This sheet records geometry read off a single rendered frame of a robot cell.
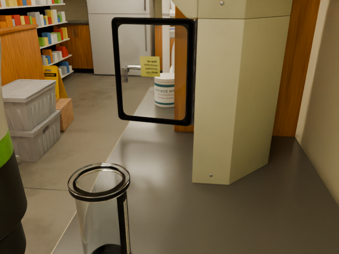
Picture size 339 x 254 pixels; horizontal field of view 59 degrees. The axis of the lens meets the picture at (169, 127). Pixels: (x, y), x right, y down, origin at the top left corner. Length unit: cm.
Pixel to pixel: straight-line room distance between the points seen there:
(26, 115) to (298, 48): 234
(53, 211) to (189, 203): 172
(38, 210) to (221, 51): 200
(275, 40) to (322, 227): 50
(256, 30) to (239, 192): 45
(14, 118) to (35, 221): 103
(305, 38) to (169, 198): 74
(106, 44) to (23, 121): 334
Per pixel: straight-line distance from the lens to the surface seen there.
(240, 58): 79
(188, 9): 77
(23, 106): 290
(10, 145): 25
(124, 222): 58
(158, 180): 94
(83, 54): 632
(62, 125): 367
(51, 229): 231
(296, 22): 119
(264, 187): 95
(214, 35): 78
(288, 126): 129
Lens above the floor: 146
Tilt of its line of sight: 24 degrees down
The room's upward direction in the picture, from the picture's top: straight up
